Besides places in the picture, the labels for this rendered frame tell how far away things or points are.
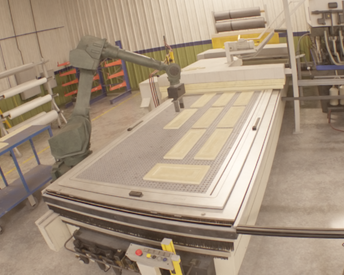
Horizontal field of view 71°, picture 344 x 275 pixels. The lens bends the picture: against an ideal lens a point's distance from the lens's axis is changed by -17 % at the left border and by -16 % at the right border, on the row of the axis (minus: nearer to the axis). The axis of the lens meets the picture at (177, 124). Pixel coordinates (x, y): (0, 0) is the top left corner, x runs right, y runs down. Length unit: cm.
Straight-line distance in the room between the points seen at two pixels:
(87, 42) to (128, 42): 721
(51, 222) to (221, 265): 159
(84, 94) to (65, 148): 72
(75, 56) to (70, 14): 914
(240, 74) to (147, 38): 596
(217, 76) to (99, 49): 217
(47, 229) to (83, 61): 182
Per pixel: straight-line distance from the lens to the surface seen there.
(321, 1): 536
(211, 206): 191
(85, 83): 360
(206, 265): 200
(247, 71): 454
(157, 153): 279
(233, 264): 206
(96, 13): 1126
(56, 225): 282
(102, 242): 242
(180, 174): 230
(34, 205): 445
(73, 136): 334
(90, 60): 321
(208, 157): 249
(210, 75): 472
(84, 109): 363
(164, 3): 967
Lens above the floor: 200
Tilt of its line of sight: 19 degrees down
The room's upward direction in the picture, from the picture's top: 11 degrees counter-clockwise
